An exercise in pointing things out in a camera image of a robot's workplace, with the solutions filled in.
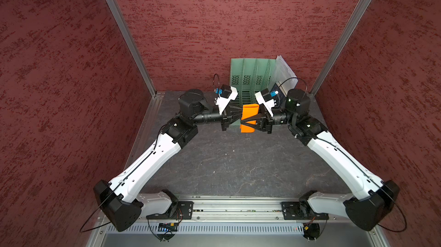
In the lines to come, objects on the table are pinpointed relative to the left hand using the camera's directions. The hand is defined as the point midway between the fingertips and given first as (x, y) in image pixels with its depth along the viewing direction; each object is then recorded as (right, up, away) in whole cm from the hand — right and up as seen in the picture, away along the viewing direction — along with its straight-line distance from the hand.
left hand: (245, 114), depth 58 cm
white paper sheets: (+27, +21, +39) cm, 52 cm away
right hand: (-2, -3, +2) cm, 4 cm away
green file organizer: (+9, +24, +56) cm, 61 cm away
